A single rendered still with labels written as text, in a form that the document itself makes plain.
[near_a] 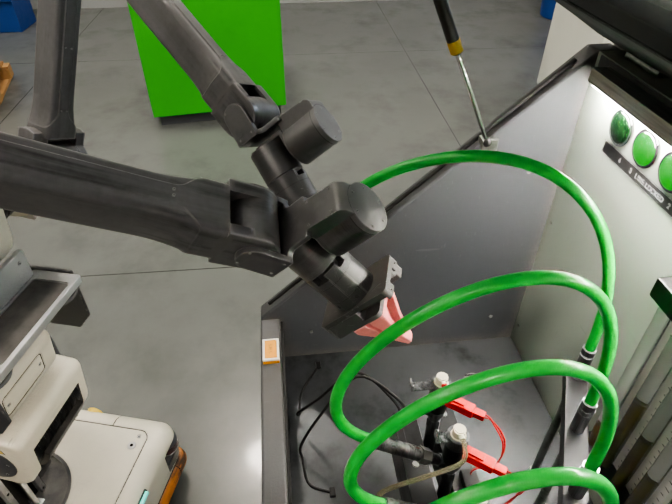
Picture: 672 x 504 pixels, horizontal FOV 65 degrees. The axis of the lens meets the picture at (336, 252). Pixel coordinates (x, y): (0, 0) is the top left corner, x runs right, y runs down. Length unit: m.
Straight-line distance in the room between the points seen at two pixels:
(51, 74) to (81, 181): 0.55
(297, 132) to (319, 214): 0.21
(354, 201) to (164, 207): 0.18
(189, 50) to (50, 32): 0.28
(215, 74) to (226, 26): 3.08
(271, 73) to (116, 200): 3.53
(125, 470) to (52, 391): 0.53
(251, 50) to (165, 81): 0.62
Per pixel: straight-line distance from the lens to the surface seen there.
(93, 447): 1.81
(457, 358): 1.17
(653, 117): 0.75
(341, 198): 0.51
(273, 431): 0.91
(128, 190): 0.49
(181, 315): 2.48
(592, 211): 0.65
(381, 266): 0.62
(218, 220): 0.51
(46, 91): 1.04
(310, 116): 0.70
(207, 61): 0.80
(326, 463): 1.01
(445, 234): 0.98
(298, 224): 0.54
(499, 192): 0.97
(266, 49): 3.93
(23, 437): 1.23
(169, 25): 0.85
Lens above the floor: 1.71
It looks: 39 degrees down
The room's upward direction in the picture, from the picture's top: straight up
